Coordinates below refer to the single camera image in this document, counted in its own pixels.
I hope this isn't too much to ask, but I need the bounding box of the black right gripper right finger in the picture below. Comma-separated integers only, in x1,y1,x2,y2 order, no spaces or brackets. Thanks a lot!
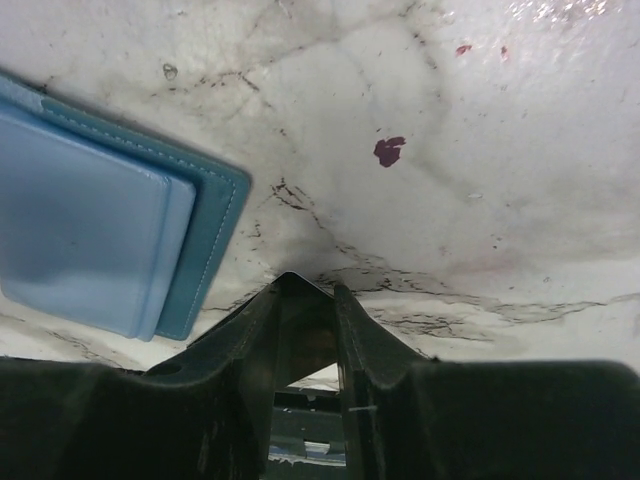
334,285,639,479

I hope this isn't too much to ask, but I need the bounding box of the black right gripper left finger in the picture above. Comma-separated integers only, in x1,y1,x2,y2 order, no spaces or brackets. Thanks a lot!
1,286,280,479

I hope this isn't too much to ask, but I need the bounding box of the blue leather card holder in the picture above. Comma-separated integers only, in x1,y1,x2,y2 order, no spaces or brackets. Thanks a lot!
1,76,251,341

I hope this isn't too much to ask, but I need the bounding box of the black credit card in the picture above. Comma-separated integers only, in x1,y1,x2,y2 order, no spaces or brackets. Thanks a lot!
274,272,338,389

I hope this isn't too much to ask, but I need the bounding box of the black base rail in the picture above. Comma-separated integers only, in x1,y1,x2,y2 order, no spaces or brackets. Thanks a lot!
264,387,348,480

